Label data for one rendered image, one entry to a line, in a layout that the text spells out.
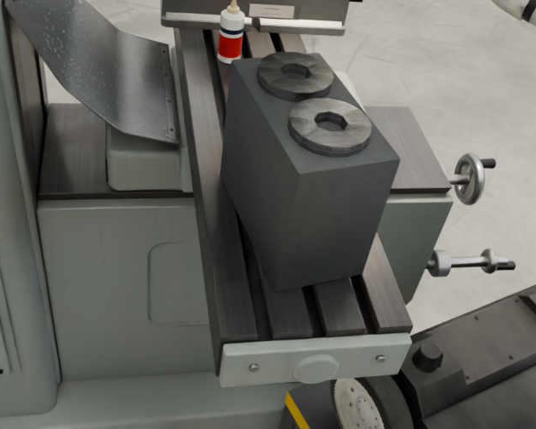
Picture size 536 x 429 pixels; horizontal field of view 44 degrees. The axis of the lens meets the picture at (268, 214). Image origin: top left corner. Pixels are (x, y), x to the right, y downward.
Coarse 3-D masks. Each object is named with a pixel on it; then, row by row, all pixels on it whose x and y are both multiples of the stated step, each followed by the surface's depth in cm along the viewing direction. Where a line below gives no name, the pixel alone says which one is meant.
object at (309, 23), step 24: (168, 0) 120; (192, 0) 120; (216, 0) 121; (240, 0) 121; (264, 0) 122; (288, 0) 123; (312, 0) 123; (336, 0) 124; (168, 24) 121; (192, 24) 122; (216, 24) 123; (264, 24) 124; (288, 24) 125; (312, 24) 126; (336, 24) 127
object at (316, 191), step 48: (240, 96) 80; (288, 96) 75; (336, 96) 78; (240, 144) 82; (288, 144) 70; (336, 144) 69; (384, 144) 72; (240, 192) 86; (288, 192) 70; (336, 192) 71; (384, 192) 73; (288, 240) 73; (336, 240) 76; (288, 288) 79
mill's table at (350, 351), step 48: (192, 48) 118; (288, 48) 122; (192, 96) 107; (192, 144) 101; (240, 240) 85; (240, 288) 79; (336, 288) 81; (384, 288) 82; (240, 336) 74; (288, 336) 76; (336, 336) 77; (384, 336) 78; (240, 384) 78
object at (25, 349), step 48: (0, 0) 89; (0, 48) 92; (0, 96) 96; (0, 144) 101; (0, 192) 106; (0, 240) 112; (0, 288) 119; (48, 288) 130; (0, 336) 127; (48, 336) 138; (0, 384) 139; (48, 384) 144
